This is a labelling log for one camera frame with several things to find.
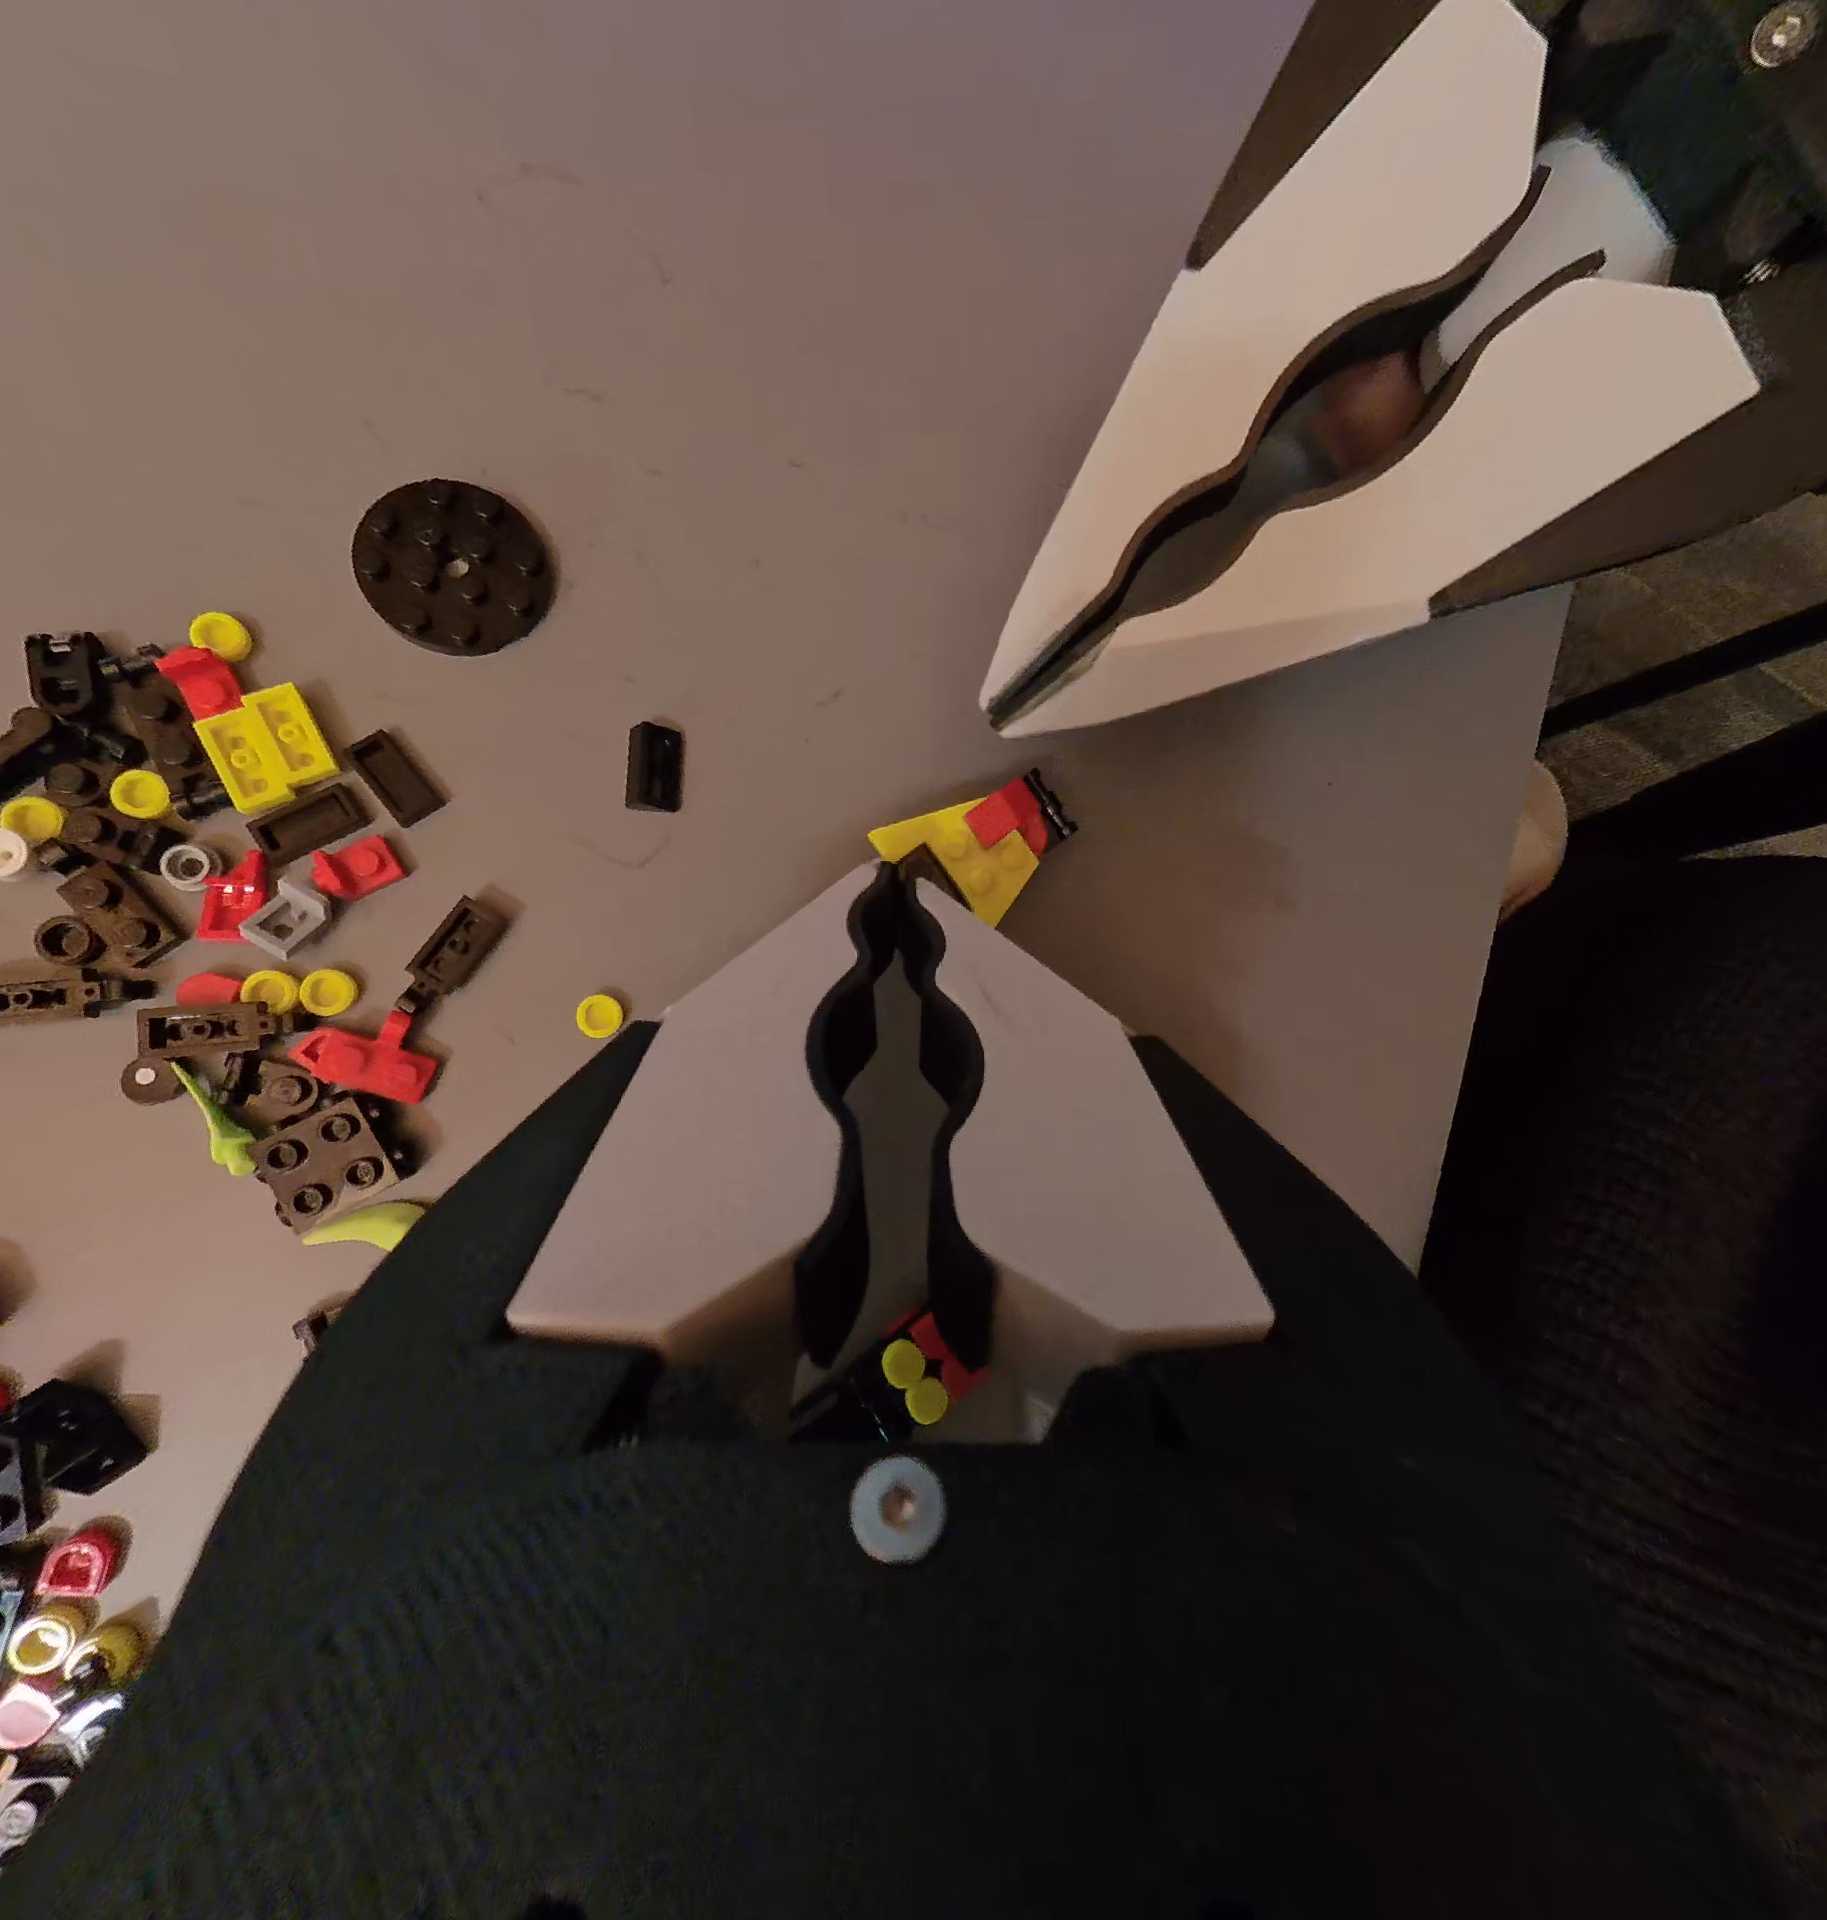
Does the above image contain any person's right hand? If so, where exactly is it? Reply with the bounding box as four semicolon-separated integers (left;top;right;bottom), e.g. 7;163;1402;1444
1278;349;1432;485

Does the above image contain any pile of lego pieces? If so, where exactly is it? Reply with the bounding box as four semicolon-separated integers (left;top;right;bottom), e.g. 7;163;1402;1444
0;609;517;1869

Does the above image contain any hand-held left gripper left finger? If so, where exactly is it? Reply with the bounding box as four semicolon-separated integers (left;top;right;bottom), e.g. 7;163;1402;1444
506;859;903;1369

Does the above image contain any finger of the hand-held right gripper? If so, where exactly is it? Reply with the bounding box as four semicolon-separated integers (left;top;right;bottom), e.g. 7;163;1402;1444
997;143;1763;741
980;0;1552;726

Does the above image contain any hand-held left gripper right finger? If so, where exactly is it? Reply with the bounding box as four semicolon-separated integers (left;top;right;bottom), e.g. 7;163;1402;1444
894;873;1278;1369

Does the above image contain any yellow black wedge lego assembly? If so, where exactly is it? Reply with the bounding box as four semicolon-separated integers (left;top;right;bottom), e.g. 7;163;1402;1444
864;802;1047;927

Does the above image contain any dark round studded lego plate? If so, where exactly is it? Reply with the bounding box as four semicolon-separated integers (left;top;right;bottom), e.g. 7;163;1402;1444
351;477;558;659

